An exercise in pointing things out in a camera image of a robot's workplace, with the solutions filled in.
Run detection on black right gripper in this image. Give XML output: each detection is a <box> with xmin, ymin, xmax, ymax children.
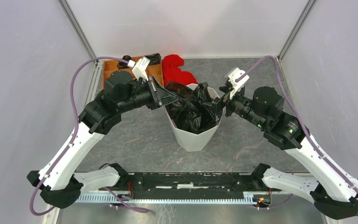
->
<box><xmin>203</xmin><ymin>83</ymin><xmax>268</xmax><ymax>129</ymax></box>

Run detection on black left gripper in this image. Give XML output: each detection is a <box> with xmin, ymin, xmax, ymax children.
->
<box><xmin>118</xmin><ymin>75</ymin><xmax>180</xmax><ymax>113</ymax></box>

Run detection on black plastic trash bag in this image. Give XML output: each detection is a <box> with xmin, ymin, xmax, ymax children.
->
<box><xmin>165</xmin><ymin>82</ymin><xmax>218</xmax><ymax>134</ymax></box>

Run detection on white plastic trash bin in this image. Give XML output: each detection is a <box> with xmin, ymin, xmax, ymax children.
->
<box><xmin>166</xmin><ymin>84</ymin><xmax>221</xmax><ymax>152</ymax></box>

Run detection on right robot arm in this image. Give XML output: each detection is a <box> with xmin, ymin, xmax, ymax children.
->
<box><xmin>204</xmin><ymin>86</ymin><xmax>358</xmax><ymax>220</ymax></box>

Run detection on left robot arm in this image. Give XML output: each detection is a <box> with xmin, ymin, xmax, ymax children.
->
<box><xmin>27</xmin><ymin>71</ymin><xmax>179</xmax><ymax>209</ymax></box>

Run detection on red cloth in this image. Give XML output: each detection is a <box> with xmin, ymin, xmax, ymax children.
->
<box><xmin>162</xmin><ymin>55</ymin><xmax>198</xmax><ymax>85</ymax></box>

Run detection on black bag roll right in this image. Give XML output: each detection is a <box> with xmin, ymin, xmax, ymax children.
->
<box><xmin>145</xmin><ymin>53</ymin><xmax>161</xmax><ymax>65</ymax></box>

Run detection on black bag roll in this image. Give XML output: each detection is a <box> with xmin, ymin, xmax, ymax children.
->
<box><xmin>117</xmin><ymin>55</ymin><xmax>133</xmax><ymax>69</ymax></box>
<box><xmin>145</xmin><ymin>53</ymin><xmax>161</xmax><ymax>65</ymax></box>

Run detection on black bag roll left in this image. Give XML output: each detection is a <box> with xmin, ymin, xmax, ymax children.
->
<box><xmin>117</xmin><ymin>55</ymin><xmax>133</xmax><ymax>69</ymax></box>

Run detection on wooden compartment tray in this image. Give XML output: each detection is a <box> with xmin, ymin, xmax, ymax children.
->
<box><xmin>102</xmin><ymin>60</ymin><xmax>165</xmax><ymax>89</ymax></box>

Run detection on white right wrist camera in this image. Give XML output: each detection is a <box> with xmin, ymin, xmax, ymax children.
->
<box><xmin>224</xmin><ymin>67</ymin><xmax>249</xmax><ymax>99</ymax></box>

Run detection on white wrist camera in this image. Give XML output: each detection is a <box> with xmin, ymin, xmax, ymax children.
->
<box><xmin>224</xmin><ymin>67</ymin><xmax>249</xmax><ymax>99</ymax></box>
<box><xmin>127</xmin><ymin>56</ymin><xmax>150</xmax><ymax>81</ymax></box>

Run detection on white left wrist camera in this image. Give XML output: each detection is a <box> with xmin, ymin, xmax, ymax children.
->
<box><xmin>127</xmin><ymin>56</ymin><xmax>150</xmax><ymax>81</ymax></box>

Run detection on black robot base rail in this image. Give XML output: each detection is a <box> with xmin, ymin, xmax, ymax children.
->
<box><xmin>101</xmin><ymin>163</ymin><xmax>278</xmax><ymax>199</ymax></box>

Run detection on white slotted cable duct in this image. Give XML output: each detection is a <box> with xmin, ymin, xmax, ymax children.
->
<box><xmin>75</xmin><ymin>192</ymin><xmax>265</xmax><ymax>205</ymax></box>

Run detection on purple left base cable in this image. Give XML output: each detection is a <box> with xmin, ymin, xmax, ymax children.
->
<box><xmin>104</xmin><ymin>188</ymin><xmax>150</xmax><ymax>214</ymax></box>

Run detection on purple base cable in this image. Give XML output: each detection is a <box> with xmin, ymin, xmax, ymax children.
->
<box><xmin>104</xmin><ymin>188</ymin><xmax>150</xmax><ymax>214</ymax></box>
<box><xmin>257</xmin><ymin>193</ymin><xmax>295</xmax><ymax>211</ymax></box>

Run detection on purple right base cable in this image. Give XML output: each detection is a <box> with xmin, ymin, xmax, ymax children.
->
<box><xmin>257</xmin><ymin>193</ymin><xmax>295</xmax><ymax>211</ymax></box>

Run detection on left aluminium corner post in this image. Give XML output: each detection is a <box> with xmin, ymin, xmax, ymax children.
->
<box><xmin>58</xmin><ymin>0</ymin><xmax>96</xmax><ymax>58</ymax></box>

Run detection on aluminium corner post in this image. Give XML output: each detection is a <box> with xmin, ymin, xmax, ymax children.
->
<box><xmin>58</xmin><ymin>0</ymin><xmax>96</xmax><ymax>58</ymax></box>
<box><xmin>277</xmin><ymin>0</ymin><xmax>317</xmax><ymax>61</ymax></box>

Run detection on right aluminium corner post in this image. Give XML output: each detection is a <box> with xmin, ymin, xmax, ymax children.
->
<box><xmin>277</xmin><ymin>0</ymin><xmax>317</xmax><ymax>61</ymax></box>

